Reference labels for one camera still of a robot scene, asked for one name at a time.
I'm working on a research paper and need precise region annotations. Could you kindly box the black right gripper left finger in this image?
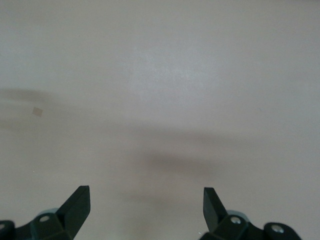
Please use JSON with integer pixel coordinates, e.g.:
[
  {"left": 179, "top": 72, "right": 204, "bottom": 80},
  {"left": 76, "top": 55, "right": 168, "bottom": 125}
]
[{"left": 0, "top": 185, "right": 91, "bottom": 240}]

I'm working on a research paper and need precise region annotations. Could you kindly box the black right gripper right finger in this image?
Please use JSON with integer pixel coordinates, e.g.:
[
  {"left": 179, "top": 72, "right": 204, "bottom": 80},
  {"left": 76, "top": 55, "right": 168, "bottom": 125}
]
[{"left": 198, "top": 187, "right": 301, "bottom": 240}]

